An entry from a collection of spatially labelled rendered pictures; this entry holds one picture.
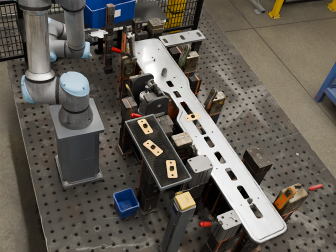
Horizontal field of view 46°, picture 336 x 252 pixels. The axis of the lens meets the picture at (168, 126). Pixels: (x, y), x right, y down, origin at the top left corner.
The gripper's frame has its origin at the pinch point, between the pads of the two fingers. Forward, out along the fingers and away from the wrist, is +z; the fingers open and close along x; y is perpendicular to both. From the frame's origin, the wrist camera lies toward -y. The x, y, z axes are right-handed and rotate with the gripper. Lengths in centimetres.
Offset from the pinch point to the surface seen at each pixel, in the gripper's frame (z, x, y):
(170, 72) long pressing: 41.8, 4.8, 11.9
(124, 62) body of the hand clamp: 19.2, -4.4, 1.3
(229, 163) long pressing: 40, 4, 79
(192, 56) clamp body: 53, 17, 8
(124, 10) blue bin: 29.0, 8.8, -36.7
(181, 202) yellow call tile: -1, -4, 96
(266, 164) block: 51, 14, 87
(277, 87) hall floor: 228, 7, -35
